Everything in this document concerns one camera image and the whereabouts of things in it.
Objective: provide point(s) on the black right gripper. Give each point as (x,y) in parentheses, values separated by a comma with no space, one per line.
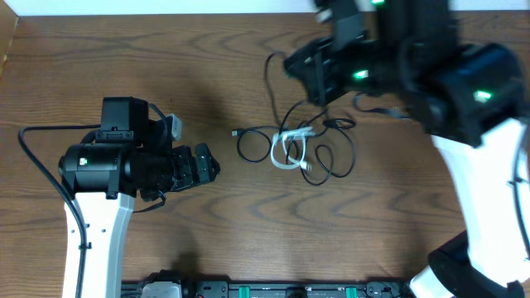
(320,84)

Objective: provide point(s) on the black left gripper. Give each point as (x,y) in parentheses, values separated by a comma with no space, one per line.
(185,166)

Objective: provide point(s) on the brown side panel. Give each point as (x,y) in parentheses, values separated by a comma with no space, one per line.
(8,26)

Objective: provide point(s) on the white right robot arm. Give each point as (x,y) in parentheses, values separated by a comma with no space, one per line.
(473,102)

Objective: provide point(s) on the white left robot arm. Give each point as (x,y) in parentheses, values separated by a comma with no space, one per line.
(103,181)

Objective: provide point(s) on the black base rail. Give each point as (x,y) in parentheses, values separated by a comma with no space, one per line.
(167,283)

